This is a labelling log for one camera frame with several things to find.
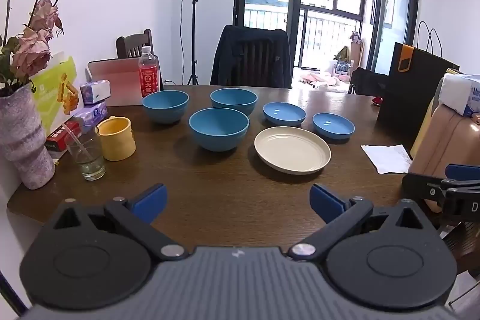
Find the black paper bag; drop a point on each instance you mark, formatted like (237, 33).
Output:
(408, 95)

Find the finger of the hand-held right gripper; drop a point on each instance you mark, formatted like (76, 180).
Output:
(465, 172)
(420, 187)

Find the red box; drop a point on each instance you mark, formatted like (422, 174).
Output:
(56, 142)

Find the clear drinking glass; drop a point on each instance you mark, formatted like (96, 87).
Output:
(88, 162)

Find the beige suitcase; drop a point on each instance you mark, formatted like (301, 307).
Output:
(446, 143)

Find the pink white bedding pile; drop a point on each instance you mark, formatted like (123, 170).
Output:
(322, 79)

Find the white paper napkin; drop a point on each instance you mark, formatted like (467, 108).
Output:
(388, 157)

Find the yellow-green snack bag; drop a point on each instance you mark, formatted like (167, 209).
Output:
(50, 95)

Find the clear straw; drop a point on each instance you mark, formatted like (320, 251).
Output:
(77, 142)

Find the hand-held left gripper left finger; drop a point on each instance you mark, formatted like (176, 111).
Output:
(152, 202)

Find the blue shallow plate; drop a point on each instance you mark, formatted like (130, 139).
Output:
(333, 127)
(284, 115)

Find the grey textured vase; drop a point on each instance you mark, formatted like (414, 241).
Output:
(22, 140)

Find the white purple tissue packet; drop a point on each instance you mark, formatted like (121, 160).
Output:
(93, 92)

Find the pink open box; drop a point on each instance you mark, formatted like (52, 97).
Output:
(116, 84)

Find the red label plastic bottle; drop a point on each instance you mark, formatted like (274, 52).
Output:
(149, 80)

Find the blue ribbed bowl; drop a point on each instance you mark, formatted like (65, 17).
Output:
(234, 102)
(165, 112)
(219, 136)

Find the cream ribbed plate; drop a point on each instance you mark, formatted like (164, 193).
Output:
(292, 151)

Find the white blue tissue pack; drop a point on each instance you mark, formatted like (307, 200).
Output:
(459, 91)

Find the dark wooden chair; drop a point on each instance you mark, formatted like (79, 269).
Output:
(131, 44)
(258, 61)

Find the bunch of dried pink roses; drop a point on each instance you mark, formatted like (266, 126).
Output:
(35, 54)

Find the black sliding door frame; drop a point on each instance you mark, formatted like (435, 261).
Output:
(294, 5)

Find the small red flower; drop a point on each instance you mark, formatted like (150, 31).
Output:
(377, 101)

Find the chair with black jacket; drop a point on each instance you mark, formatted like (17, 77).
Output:
(225, 57)

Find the yellow mug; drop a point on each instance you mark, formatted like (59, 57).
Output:
(118, 142)

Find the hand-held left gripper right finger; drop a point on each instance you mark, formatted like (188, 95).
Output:
(326, 202)

